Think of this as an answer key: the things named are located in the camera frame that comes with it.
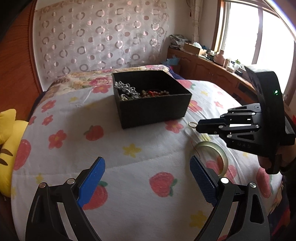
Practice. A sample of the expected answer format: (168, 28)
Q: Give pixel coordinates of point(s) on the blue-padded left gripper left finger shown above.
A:
(44, 220)

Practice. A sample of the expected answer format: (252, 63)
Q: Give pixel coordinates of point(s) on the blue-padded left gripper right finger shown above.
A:
(250, 220)

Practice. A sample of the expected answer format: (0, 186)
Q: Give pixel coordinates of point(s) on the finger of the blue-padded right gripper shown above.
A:
(217, 122)
(212, 129)

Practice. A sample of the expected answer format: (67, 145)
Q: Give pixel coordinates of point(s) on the silver flower hair comb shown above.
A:
(126, 92)

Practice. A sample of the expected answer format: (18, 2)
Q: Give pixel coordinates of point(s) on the black square jewelry box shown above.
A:
(162, 98)

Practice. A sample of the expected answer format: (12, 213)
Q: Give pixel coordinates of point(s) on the person's right hand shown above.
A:
(286, 153)

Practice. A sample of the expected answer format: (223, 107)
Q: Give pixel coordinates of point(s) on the pale green jade bangle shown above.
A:
(217, 149)

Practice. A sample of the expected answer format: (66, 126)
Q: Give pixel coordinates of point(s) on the pink ceramic jar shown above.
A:
(219, 58)

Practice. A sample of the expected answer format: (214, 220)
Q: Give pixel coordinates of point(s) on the wooden sideboard cabinet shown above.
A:
(196, 68)

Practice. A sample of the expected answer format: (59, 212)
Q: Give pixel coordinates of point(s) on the cardboard box on cabinet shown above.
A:
(194, 50)

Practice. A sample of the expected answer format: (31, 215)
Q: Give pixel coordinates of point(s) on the floral strawberry bed blanket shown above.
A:
(147, 191)

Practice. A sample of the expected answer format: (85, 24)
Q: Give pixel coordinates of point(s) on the yellow striped plush toy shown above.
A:
(12, 131)

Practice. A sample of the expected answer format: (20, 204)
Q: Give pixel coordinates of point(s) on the floral pillow at bedhead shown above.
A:
(80, 80)

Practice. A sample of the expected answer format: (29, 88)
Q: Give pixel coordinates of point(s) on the wooden headboard panel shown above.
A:
(20, 85)

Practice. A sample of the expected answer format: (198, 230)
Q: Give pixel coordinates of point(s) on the circle-patterned sheer curtain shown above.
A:
(74, 36)

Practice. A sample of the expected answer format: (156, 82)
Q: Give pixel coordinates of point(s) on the window with wooden frame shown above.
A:
(250, 32)

